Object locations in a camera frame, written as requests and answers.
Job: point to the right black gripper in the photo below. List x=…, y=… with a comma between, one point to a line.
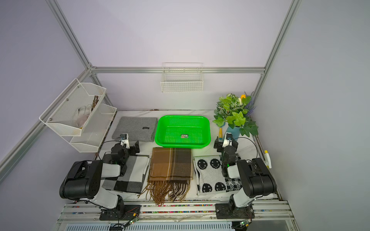
x=219, y=144

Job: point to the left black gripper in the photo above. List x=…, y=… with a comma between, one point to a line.
x=132, y=148

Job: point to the black white checked scarf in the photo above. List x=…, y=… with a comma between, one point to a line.
x=133, y=179

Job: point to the white black smiley scarf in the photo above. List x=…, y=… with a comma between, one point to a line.
x=209, y=177

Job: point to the brown plaid fringed scarf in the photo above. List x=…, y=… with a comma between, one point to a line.
x=170, y=174

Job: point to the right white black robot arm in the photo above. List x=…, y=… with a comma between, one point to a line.
x=256, y=181

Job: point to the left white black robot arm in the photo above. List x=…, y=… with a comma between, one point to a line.
x=100, y=182

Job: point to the grey folded scarf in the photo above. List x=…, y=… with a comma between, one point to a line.
x=138, y=128

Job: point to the green plastic basket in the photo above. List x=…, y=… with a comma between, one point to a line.
x=182, y=131

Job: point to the teal yellow garden rake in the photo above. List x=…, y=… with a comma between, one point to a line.
x=220, y=135

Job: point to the teal vase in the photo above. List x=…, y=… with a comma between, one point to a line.
x=235, y=132

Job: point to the artificial green plant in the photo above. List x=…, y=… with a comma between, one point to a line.
x=235, y=111

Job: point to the lower white mesh shelf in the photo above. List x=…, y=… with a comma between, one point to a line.
x=95, y=131

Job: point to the white mesh shelf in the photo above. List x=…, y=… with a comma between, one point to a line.
x=95, y=131
x=61, y=115

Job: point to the yellow spray bottle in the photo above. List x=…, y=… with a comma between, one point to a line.
x=267, y=159

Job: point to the clear glove in shelf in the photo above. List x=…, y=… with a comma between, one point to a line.
x=81, y=115

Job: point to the upper white mesh shelf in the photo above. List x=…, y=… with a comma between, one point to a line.
x=61, y=115

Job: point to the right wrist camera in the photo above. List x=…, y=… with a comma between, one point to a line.
x=228, y=139

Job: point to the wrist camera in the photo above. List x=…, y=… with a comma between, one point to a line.
x=228, y=139
x=124, y=141

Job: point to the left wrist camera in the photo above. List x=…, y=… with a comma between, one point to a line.
x=124, y=141

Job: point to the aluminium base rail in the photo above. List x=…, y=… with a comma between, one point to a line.
x=265, y=215

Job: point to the white wire wall basket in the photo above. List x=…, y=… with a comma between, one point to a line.
x=182, y=77

